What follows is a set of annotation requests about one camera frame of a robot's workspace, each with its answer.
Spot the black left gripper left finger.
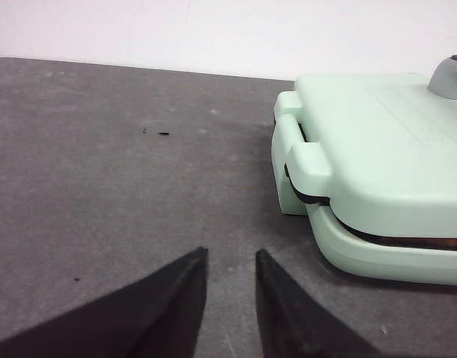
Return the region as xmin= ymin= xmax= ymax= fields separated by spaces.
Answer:
xmin=0 ymin=247 xmax=208 ymax=357

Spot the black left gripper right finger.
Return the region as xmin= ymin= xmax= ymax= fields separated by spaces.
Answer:
xmin=256 ymin=249 xmax=381 ymax=357

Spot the mint green breakfast maker base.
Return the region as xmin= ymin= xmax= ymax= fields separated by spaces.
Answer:
xmin=271 ymin=114 xmax=457 ymax=286

